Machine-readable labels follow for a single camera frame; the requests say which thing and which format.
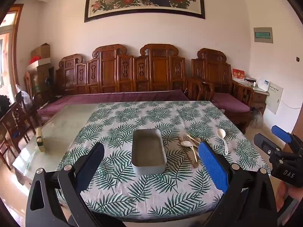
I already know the green wall panel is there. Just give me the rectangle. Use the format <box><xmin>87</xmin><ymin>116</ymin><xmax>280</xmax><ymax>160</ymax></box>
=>
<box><xmin>253</xmin><ymin>27</ymin><xmax>273</xmax><ymax>44</ymax></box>

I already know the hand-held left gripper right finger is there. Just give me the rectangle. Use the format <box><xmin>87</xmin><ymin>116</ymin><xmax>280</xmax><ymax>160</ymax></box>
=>
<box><xmin>198</xmin><ymin>141</ymin><xmax>278</xmax><ymax>227</ymax></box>

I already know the small yellow box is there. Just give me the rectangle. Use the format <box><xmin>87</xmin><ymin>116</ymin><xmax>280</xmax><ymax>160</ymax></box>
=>
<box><xmin>36</xmin><ymin>127</ymin><xmax>46</xmax><ymax>152</ymax></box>

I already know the dark wooden cabinet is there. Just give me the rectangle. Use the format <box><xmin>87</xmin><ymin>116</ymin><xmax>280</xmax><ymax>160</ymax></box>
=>
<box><xmin>24</xmin><ymin>64</ymin><xmax>57</xmax><ymax>104</ymax></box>

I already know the cardboard boxes stack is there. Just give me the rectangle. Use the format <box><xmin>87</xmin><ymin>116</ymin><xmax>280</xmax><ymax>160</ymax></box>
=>
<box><xmin>26</xmin><ymin>57</ymin><xmax>51</xmax><ymax>71</ymax></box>

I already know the carved wooden sofa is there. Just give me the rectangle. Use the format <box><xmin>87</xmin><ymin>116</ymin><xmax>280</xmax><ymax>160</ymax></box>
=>
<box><xmin>55</xmin><ymin>44</ymin><xmax>193</xmax><ymax>100</ymax></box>

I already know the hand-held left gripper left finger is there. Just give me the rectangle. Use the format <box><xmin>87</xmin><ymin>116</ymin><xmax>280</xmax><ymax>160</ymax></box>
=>
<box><xmin>25</xmin><ymin>142</ymin><xmax>106</xmax><ymax>227</ymax></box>

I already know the carved wooden armchair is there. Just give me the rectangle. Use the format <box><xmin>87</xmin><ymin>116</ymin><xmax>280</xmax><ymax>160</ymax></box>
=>
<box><xmin>185</xmin><ymin>48</ymin><xmax>255</xmax><ymax>133</ymax></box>

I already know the leaf print tablecloth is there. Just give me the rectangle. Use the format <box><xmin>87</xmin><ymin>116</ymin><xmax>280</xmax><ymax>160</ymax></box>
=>
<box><xmin>55</xmin><ymin>100</ymin><xmax>270</xmax><ymax>223</ymax></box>

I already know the white router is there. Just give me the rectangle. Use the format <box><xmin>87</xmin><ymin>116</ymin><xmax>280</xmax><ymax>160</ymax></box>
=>
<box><xmin>257</xmin><ymin>79</ymin><xmax>270</xmax><ymax>91</ymax></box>

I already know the white electrical box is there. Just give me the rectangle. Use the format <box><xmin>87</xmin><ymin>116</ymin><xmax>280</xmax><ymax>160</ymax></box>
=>
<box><xmin>265</xmin><ymin>82</ymin><xmax>284</xmax><ymax>114</ymax></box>

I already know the wooden dining chair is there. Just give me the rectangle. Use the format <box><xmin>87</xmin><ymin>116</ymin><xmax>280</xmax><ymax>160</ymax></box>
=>
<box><xmin>15</xmin><ymin>91</ymin><xmax>39</xmax><ymax>129</ymax></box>
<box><xmin>0</xmin><ymin>100</ymin><xmax>32</xmax><ymax>171</ymax></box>

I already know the wooden door frame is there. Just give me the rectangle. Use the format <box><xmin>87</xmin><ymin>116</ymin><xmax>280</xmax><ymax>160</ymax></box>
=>
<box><xmin>0</xmin><ymin>3</ymin><xmax>24</xmax><ymax>100</ymax></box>

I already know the brown cardboard box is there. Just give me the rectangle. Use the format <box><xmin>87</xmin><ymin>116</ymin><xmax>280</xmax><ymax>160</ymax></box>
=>
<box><xmin>31</xmin><ymin>43</ymin><xmax>51</xmax><ymax>63</ymax></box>

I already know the grey metal container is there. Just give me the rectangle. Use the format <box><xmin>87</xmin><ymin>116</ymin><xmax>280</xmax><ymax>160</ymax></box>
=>
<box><xmin>131</xmin><ymin>128</ymin><xmax>166</xmax><ymax>173</ymax></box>

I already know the purple sofa cushion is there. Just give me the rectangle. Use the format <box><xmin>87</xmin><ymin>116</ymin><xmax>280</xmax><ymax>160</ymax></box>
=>
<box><xmin>37</xmin><ymin>90</ymin><xmax>190</xmax><ymax>117</ymax></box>

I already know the purple armchair cushion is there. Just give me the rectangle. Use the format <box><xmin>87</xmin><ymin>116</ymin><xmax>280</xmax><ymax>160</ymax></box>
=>
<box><xmin>212</xmin><ymin>92</ymin><xmax>251</xmax><ymax>113</ymax></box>

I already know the person's right hand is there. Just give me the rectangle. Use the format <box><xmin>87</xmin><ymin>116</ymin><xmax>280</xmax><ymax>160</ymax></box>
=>
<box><xmin>276</xmin><ymin>181</ymin><xmax>303</xmax><ymax>214</ymax></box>

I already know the red gift box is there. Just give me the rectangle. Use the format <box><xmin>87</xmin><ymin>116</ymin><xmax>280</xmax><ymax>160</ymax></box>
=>
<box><xmin>232</xmin><ymin>68</ymin><xmax>245</xmax><ymax>82</ymax></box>

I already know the white plastic bag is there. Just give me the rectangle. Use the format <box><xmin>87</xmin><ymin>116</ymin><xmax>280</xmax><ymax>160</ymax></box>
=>
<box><xmin>15</xmin><ymin>85</ymin><xmax>32</xmax><ymax>106</ymax></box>

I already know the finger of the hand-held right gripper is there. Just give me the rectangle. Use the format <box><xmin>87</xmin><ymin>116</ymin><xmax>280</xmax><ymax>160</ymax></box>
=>
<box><xmin>254</xmin><ymin>134</ymin><xmax>282</xmax><ymax>156</ymax></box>
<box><xmin>271</xmin><ymin>125</ymin><xmax>295</xmax><ymax>145</ymax></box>

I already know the wooden side table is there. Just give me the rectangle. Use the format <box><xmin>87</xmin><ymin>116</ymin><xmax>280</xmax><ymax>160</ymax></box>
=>
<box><xmin>251</xmin><ymin>85</ymin><xmax>270</xmax><ymax>115</ymax></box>

